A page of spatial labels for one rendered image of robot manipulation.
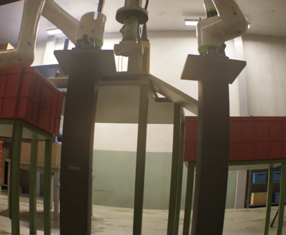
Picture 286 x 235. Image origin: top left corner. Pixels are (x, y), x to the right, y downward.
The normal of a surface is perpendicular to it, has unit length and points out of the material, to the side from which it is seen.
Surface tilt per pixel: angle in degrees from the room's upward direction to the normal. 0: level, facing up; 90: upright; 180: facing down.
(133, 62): 90
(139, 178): 90
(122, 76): 180
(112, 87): 180
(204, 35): 90
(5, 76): 90
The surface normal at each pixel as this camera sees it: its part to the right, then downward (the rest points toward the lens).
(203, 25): -0.80, -0.21
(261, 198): -0.11, -0.25
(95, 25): 0.45, -0.20
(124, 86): -0.05, 0.97
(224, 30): -0.59, 0.57
